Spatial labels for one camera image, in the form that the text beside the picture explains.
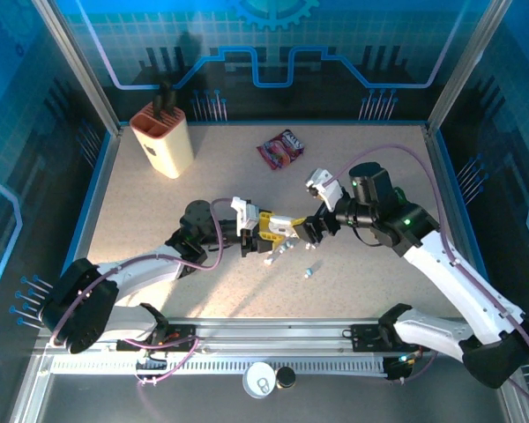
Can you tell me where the aluminium mounting rail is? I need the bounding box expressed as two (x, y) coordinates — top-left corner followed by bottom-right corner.
(114, 317), (433, 353)

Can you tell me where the black round jar lid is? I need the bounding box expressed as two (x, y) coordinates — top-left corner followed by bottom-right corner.
(275, 366), (297, 391)

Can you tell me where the aluminium frame post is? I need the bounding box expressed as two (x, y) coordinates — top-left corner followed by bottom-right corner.
(31, 0), (123, 137)
(425, 0), (512, 130)

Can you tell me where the red purple candy packet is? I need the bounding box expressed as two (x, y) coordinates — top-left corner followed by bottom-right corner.
(256, 129), (305, 171)

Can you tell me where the white pull tab tin can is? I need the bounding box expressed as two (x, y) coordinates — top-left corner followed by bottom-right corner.
(242, 360), (278, 400)

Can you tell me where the white slotted cable duct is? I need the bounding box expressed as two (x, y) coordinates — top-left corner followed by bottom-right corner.
(48, 359), (389, 375)

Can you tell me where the beige orange knife block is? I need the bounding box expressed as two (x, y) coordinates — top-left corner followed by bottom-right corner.
(130, 101), (195, 180)

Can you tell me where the glossy white earbud case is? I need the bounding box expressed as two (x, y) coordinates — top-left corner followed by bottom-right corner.
(268, 214), (299, 240)

